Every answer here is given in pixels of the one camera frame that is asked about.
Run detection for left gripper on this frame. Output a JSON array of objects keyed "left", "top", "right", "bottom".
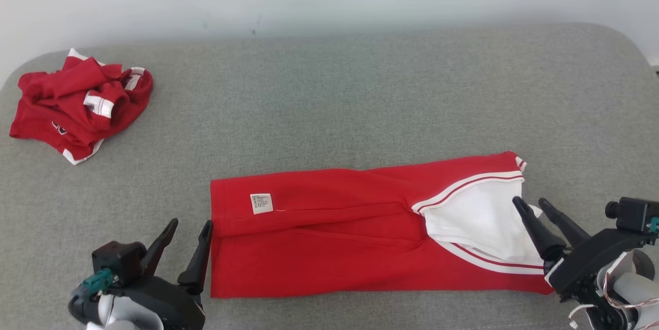
[{"left": 118, "top": 218, "right": 213, "bottom": 330}]

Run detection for red shorts white stripes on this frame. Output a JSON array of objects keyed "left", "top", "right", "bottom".
[{"left": 9, "top": 48, "right": 154, "bottom": 166}]

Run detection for red jersey white sleeves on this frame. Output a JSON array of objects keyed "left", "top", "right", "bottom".
[{"left": 209, "top": 151, "right": 554, "bottom": 300}]

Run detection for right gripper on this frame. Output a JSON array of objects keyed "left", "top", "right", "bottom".
[{"left": 512, "top": 197, "right": 657, "bottom": 301}]

